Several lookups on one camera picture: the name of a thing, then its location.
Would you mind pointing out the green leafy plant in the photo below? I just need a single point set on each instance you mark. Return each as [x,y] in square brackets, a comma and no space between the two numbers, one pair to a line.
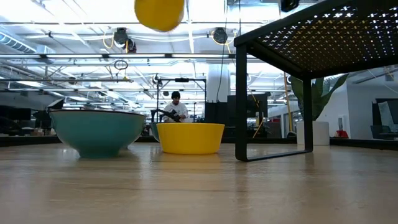
[320,99]

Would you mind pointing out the person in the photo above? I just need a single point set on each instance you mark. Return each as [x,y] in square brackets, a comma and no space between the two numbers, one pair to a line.
[177,109]

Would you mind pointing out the black aluminium table frame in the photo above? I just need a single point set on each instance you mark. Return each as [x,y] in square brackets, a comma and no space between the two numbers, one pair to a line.
[31,140]

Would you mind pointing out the red background object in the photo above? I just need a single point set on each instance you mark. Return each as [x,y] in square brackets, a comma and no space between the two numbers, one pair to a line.
[342,134]

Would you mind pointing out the black background cabinet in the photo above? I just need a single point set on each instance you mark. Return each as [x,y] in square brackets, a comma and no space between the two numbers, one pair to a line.
[230,112]

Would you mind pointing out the yellow plastic mini bowl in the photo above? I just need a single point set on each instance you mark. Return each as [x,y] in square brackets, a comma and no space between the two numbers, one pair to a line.
[159,14]
[190,138]

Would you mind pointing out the white plant pot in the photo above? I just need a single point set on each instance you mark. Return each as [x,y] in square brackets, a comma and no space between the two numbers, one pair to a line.
[321,133]

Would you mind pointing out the black background station frame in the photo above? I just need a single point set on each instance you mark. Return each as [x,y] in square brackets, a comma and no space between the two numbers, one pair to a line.
[182,80]

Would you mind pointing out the black perforated metal shelf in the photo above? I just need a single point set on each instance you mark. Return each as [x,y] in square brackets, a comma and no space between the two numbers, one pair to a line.
[241,93]

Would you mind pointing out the black background robot arm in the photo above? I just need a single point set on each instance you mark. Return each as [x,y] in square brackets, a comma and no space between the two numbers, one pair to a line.
[169,115]

